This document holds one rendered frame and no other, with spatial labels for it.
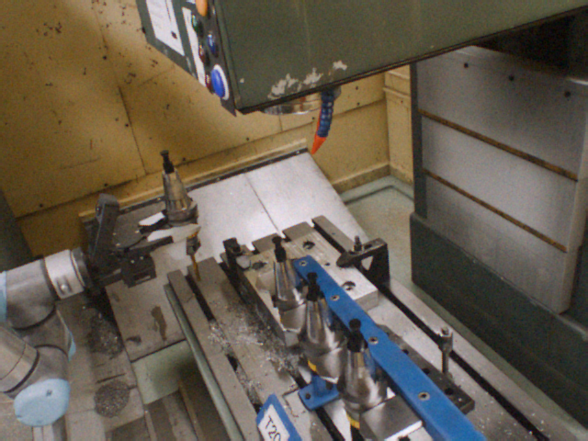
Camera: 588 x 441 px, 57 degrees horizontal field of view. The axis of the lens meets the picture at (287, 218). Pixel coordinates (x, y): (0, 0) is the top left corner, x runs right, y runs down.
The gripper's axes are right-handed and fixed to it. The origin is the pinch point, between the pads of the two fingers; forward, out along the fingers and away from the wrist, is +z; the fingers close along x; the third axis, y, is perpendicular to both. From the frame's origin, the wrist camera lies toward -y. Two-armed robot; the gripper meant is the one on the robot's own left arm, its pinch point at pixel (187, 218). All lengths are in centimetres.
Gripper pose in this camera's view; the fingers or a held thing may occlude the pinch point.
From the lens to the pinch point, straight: 98.8
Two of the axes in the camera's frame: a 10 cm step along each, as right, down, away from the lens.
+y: 1.6, 8.4, 5.2
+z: 8.9, -3.5, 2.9
